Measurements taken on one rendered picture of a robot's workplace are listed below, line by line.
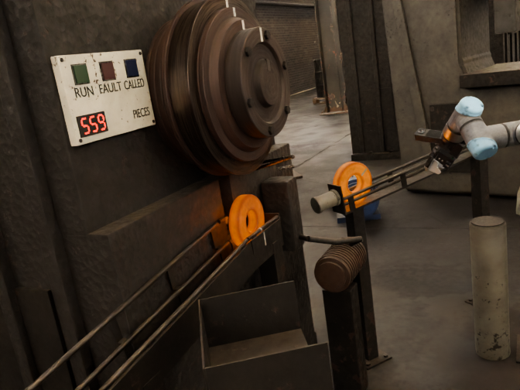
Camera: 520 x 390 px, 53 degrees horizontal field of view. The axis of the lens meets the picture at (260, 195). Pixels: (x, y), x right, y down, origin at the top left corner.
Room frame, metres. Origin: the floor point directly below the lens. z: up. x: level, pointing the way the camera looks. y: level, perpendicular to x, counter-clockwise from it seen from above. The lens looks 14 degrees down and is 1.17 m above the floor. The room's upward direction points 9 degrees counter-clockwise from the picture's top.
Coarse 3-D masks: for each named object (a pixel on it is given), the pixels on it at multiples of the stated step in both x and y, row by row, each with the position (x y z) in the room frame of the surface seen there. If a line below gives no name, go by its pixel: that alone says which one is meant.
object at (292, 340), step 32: (256, 288) 1.00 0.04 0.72; (288, 288) 1.01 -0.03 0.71; (224, 320) 0.99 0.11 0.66; (256, 320) 1.00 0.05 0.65; (288, 320) 1.01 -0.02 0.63; (224, 352) 0.96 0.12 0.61; (256, 352) 0.95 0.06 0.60; (288, 352) 0.75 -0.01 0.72; (320, 352) 0.75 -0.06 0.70; (224, 384) 0.73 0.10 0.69; (256, 384) 0.74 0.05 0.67; (288, 384) 0.75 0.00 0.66; (320, 384) 0.75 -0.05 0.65
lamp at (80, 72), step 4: (84, 64) 1.12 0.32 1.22; (76, 68) 1.10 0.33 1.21; (80, 68) 1.11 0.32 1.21; (84, 68) 1.12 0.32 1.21; (76, 72) 1.10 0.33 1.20; (80, 72) 1.11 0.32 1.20; (84, 72) 1.12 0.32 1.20; (76, 76) 1.10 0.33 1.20; (80, 76) 1.11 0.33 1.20; (84, 76) 1.12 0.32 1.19; (88, 76) 1.13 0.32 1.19; (76, 80) 1.10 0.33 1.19; (80, 80) 1.10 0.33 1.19; (84, 80) 1.11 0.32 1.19; (88, 80) 1.12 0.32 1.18
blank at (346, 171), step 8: (344, 168) 1.78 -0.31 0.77; (352, 168) 1.79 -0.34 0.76; (360, 168) 1.81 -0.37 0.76; (336, 176) 1.78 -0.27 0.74; (344, 176) 1.77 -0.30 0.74; (360, 176) 1.81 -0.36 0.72; (368, 176) 1.82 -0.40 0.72; (336, 184) 1.77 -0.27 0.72; (344, 184) 1.77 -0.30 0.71; (360, 184) 1.82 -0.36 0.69; (368, 184) 1.82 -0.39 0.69; (344, 192) 1.77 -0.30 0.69; (352, 192) 1.80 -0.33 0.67; (344, 200) 1.77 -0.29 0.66; (360, 200) 1.80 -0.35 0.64
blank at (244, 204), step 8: (240, 200) 1.41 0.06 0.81; (248, 200) 1.43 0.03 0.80; (256, 200) 1.47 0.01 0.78; (232, 208) 1.40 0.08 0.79; (240, 208) 1.39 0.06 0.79; (248, 208) 1.42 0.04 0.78; (256, 208) 1.46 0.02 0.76; (232, 216) 1.38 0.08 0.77; (240, 216) 1.38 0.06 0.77; (248, 216) 1.47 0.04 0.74; (256, 216) 1.46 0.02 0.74; (264, 216) 1.49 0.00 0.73; (232, 224) 1.37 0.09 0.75; (240, 224) 1.37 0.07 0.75; (248, 224) 1.47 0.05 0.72; (256, 224) 1.45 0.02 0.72; (232, 232) 1.37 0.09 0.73; (240, 232) 1.37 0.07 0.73; (248, 232) 1.40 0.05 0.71; (240, 240) 1.37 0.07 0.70
